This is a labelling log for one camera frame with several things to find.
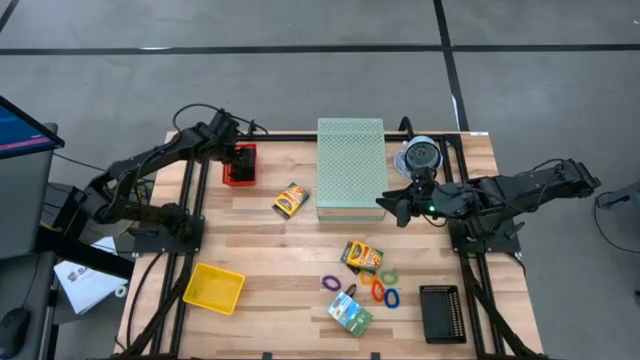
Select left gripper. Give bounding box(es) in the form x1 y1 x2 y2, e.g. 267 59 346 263
208 110 257 182

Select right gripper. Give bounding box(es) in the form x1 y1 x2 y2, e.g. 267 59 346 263
375 184 454 229

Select red plastic basket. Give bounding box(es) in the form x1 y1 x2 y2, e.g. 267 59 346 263
222 143 258 188

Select yellow green crayon box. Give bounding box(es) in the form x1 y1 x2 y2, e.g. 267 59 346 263
340 240 385 275
272 181 311 220

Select black plastic tray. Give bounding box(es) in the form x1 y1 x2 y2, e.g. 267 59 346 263
418 284 468 345

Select green card box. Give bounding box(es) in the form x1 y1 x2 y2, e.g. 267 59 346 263
327 291 375 338

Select yellow plastic basket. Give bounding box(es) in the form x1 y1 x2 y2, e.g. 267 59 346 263
182 262 247 317

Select black desk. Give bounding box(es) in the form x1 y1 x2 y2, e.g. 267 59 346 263
0 225 137 360

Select white cylindrical cup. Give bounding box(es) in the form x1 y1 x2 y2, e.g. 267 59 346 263
402 134 444 176

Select green perforated metal shelf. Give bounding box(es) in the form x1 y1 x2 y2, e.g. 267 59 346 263
315 117 391 223

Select white paper sheets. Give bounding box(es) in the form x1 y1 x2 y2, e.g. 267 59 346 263
53 237 129 316

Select grey floor stand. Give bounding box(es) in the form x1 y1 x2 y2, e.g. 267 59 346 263
594 179 640 211

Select monitor with blue screen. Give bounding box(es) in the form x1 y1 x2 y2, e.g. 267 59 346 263
0 94 66 161

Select black computer mouse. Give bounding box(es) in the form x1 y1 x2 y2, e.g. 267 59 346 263
0 306 32 359

